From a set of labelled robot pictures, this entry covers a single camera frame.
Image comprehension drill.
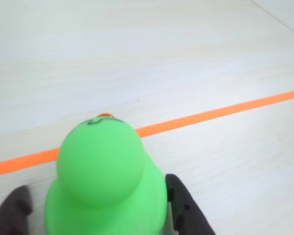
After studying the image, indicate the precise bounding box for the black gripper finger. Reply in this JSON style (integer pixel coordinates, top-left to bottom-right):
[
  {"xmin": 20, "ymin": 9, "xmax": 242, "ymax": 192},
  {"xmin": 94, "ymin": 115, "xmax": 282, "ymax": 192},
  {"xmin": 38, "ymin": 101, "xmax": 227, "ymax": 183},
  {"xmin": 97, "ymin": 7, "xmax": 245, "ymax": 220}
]
[
  {"xmin": 0, "ymin": 185, "xmax": 34, "ymax": 235},
  {"xmin": 165, "ymin": 173, "xmax": 217, "ymax": 235}
]

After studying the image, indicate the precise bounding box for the green rubber duck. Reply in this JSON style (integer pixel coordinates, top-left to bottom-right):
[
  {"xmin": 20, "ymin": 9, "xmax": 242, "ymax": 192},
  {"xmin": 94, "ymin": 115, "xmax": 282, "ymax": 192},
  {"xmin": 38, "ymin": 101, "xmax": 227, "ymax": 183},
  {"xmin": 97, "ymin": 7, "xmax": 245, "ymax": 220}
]
[{"xmin": 44, "ymin": 113, "xmax": 168, "ymax": 235}]

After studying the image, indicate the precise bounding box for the orange tape strip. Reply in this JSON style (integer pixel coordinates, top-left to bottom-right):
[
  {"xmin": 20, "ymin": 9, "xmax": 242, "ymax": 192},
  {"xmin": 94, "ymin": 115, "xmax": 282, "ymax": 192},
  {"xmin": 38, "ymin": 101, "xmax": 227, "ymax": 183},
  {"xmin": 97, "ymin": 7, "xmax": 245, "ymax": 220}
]
[{"xmin": 0, "ymin": 88, "xmax": 294, "ymax": 179}]

